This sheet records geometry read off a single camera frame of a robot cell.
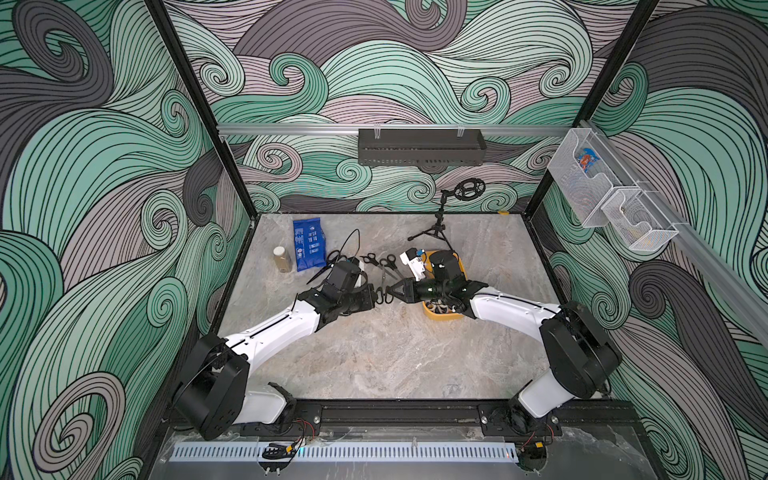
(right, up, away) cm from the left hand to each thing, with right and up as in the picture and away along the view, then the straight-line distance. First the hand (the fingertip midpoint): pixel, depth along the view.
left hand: (380, 293), depth 83 cm
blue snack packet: (-25, +13, +24) cm, 37 cm away
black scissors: (-18, +8, +24) cm, 31 cm away
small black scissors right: (+4, +7, +22) cm, 23 cm away
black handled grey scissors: (+1, 0, 0) cm, 1 cm away
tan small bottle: (-33, +9, +15) cm, 37 cm away
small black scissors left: (-3, +8, +24) cm, 25 cm away
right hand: (+3, +1, +1) cm, 3 cm away
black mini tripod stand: (+28, +31, +11) cm, 43 cm away
